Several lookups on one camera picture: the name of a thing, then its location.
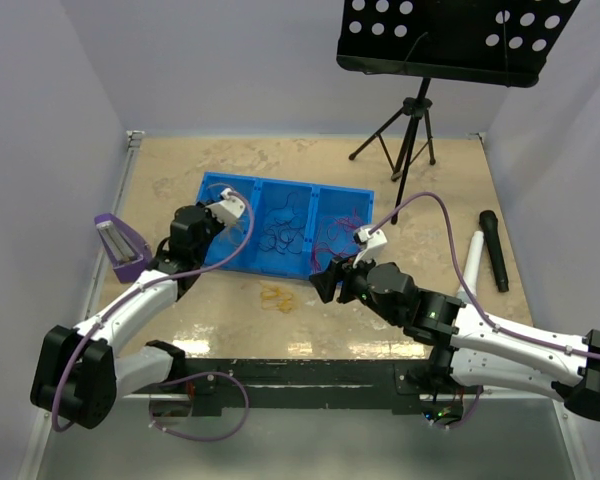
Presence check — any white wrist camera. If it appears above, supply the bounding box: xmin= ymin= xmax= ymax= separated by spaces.
xmin=206 ymin=186 xmax=246 ymax=226
xmin=353 ymin=225 xmax=388 ymax=267

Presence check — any white microphone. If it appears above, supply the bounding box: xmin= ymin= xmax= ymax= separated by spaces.
xmin=456 ymin=230 xmax=484 ymax=304

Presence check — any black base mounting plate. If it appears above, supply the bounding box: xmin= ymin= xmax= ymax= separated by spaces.
xmin=129 ymin=357 xmax=486 ymax=417

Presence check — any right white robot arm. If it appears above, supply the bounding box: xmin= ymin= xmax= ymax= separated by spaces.
xmin=309 ymin=257 xmax=600 ymax=422

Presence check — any yellow wire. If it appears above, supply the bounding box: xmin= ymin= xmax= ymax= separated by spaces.
xmin=258 ymin=282 xmax=299 ymax=314

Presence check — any black music stand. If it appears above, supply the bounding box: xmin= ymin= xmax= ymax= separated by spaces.
xmin=336 ymin=0 xmax=578 ymax=197

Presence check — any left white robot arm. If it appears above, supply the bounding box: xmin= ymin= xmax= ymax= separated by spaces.
xmin=30 ymin=189 xmax=253 ymax=432

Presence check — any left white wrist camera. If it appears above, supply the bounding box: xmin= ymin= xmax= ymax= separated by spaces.
xmin=206 ymin=186 xmax=246 ymax=226

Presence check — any dark purple wire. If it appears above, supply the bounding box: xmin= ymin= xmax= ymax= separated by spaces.
xmin=259 ymin=192 xmax=309 ymax=256

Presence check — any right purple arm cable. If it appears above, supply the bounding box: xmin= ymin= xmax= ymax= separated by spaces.
xmin=372 ymin=192 xmax=600 ymax=361

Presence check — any purple metronome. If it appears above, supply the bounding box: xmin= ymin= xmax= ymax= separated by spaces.
xmin=94 ymin=213 xmax=153 ymax=284

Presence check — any black microphone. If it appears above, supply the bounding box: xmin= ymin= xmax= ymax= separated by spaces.
xmin=479 ymin=210 xmax=509 ymax=293

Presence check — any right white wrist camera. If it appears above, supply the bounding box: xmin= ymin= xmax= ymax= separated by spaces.
xmin=353 ymin=225 xmax=388 ymax=267

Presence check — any blue three-compartment plastic bin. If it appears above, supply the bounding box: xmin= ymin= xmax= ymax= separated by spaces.
xmin=197 ymin=171 xmax=374 ymax=280

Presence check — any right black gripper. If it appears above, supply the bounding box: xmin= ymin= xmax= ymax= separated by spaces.
xmin=309 ymin=247 xmax=402 ymax=326

